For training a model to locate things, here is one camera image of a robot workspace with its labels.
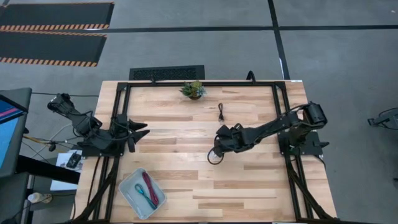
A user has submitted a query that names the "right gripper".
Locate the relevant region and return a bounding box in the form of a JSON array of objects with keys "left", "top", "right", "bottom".
[{"left": 212, "top": 123, "right": 245, "bottom": 158}]

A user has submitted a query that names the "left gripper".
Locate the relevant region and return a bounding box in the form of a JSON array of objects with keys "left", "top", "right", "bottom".
[{"left": 115, "top": 113, "right": 151, "bottom": 153}]

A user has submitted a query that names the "red USB-C cable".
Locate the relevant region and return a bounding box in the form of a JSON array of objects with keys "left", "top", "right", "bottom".
[{"left": 142, "top": 171, "right": 160, "bottom": 208}]

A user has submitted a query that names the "teal USB-C cable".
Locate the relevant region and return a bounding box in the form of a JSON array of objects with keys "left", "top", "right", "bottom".
[{"left": 134, "top": 183, "right": 158, "bottom": 210}]

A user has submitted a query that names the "grey plastic tray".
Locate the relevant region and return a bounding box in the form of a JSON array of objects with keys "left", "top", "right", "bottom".
[{"left": 118, "top": 168, "right": 166, "bottom": 220}]

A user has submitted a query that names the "potted succulent plant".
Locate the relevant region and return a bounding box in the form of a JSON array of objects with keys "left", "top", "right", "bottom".
[{"left": 179, "top": 80, "right": 206, "bottom": 101}]

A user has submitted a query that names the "black floor vent grate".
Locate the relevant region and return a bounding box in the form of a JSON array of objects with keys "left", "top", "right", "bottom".
[{"left": 129, "top": 65, "right": 206, "bottom": 81}]

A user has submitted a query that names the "black handheld device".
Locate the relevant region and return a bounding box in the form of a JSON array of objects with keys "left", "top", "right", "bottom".
[{"left": 66, "top": 151, "right": 82, "bottom": 169}]

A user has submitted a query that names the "white paper sheet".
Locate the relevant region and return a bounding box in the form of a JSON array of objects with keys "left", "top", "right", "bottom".
[{"left": 55, "top": 149, "right": 84, "bottom": 171}]

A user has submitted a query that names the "clear plastic bottle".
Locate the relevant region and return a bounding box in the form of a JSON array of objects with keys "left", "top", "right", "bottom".
[{"left": 27, "top": 192, "right": 53, "bottom": 205}]

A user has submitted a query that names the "black hazard-striped floor mat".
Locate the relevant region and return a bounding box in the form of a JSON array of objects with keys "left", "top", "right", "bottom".
[
  {"left": 0, "top": 30, "right": 108, "bottom": 68},
  {"left": 0, "top": 2, "right": 115, "bottom": 32}
]

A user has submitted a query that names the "computer monitor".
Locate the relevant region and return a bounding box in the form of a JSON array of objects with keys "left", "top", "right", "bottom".
[{"left": 0, "top": 87, "right": 33, "bottom": 179}]

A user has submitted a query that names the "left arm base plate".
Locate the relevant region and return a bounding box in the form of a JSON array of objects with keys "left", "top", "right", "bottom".
[{"left": 81, "top": 141, "right": 124, "bottom": 157}]

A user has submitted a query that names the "black aluminium table frame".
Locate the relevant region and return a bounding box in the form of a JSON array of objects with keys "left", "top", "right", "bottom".
[{"left": 71, "top": 80, "right": 340, "bottom": 223}]

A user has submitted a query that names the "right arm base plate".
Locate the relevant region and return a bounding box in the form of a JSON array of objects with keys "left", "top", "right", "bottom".
[{"left": 279, "top": 131, "right": 330, "bottom": 157}]

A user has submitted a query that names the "black floor cable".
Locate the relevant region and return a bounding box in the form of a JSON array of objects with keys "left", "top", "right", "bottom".
[{"left": 30, "top": 91, "right": 100, "bottom": 98}]

